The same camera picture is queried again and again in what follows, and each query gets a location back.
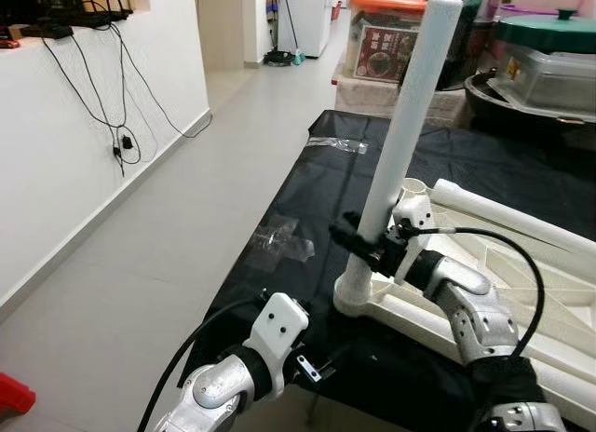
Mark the white plastic table top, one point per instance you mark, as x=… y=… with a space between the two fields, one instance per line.
x=568 y=302

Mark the black round basin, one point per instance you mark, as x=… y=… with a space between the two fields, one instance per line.
x=503 y=120

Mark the red floor object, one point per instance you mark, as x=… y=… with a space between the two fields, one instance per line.
x=14 y=397

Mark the orange lidded clear bin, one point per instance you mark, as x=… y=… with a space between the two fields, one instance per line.
x=382 y=2

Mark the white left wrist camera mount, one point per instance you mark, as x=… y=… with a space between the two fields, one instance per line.
x=279 y=325

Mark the white fridge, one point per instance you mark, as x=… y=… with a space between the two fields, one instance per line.
x=307 y=18

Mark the clear plastic storage box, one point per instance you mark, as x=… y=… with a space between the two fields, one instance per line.
x=549 y=83

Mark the beige cloth covered crate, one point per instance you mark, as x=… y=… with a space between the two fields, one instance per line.
x=372 y=101

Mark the black floor mop head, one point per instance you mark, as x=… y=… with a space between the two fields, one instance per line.
x=282 y=58

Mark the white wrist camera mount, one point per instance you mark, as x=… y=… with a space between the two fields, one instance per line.
x=413 y=211
x=279 y=325

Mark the red patterned box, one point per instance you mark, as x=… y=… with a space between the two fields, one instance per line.
x=380 y=55

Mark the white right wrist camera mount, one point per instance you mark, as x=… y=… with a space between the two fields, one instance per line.
x=413 y=211

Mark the clear tape cross patch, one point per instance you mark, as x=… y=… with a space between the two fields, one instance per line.
x=284 y=241

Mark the black power adapter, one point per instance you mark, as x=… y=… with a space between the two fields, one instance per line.
x=124 y=145

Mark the black tablecloth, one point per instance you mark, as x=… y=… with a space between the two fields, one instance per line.
x=298 y=190

